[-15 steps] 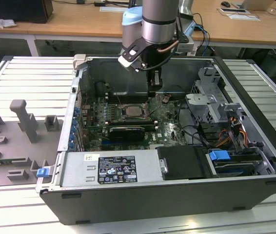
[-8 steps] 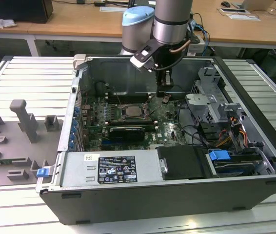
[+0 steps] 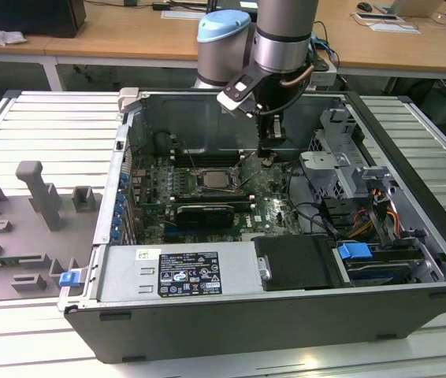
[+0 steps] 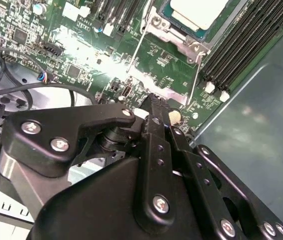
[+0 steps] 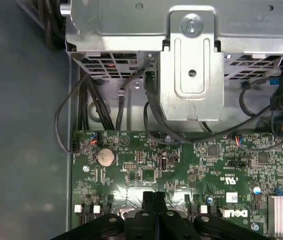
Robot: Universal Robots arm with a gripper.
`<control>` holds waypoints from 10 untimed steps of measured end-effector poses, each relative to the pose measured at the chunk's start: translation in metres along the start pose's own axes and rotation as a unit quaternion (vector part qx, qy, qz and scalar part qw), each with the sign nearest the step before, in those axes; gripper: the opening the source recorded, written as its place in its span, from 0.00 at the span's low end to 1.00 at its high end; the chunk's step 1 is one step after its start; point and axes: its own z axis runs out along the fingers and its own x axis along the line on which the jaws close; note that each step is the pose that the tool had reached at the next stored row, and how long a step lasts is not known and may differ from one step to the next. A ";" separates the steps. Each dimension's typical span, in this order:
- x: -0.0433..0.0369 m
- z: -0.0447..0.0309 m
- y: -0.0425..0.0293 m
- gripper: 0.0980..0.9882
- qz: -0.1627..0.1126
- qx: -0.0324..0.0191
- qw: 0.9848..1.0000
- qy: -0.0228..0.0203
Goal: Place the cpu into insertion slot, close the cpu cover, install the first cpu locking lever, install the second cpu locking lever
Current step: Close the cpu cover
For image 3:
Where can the wooden desk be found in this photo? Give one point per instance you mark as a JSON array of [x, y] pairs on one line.
[[108, 35]]

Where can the metal disk bay cage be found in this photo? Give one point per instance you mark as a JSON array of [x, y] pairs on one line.
[[333, 173]]

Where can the hard disk in blue carrier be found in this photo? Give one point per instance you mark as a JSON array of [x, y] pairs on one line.
[[353, 251]]

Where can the grey parts rack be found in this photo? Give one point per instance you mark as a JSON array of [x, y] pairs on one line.
[[10, 228]]

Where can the blue case latch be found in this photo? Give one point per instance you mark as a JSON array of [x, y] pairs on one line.
[[68, 279]]

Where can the blue expansion slot clip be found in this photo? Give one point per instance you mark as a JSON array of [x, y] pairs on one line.
[[123, 181], [120, 206], [118, 225]]

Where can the white flat device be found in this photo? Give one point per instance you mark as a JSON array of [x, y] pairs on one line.
[[376, 17]]

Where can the black power adapter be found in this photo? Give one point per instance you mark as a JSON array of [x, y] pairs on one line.
[[162, 6]]

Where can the black graphics card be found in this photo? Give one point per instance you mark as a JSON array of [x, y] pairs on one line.
[[203, 216]]

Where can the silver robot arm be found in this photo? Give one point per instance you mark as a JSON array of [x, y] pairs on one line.
[[282, 35]]

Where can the grey laptop stand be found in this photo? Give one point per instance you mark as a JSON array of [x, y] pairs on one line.
[[412, 7]]

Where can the black round component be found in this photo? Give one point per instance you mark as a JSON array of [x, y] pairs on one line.
[[163, 141]]

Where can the black computer box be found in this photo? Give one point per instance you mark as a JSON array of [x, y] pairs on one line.
[[30, 17]]

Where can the CPU socket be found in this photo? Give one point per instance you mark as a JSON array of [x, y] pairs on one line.
[[197, 185]]

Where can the black computer mouse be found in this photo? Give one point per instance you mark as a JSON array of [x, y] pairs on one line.
[[364, 6]]

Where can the grey power supply unit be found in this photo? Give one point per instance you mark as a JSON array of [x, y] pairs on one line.
[[128, 275]]

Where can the crumpled white paper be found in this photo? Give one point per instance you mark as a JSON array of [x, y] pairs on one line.
[[6, 35]]

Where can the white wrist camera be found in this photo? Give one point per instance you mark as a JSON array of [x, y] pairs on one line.
[[233, 96]]

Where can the black RAM slot bank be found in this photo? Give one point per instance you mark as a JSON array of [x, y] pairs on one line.
[[207, 158]]

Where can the coin cell battery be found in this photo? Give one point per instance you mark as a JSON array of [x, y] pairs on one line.
[[269, 161]]

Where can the black plastic shroud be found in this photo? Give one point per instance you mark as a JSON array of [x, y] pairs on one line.
[[294, 264]]

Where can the black PC case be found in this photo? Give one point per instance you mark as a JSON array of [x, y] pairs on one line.
[[246, 334]]

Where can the green motherboard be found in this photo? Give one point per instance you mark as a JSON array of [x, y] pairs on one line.
[[270, 197]]

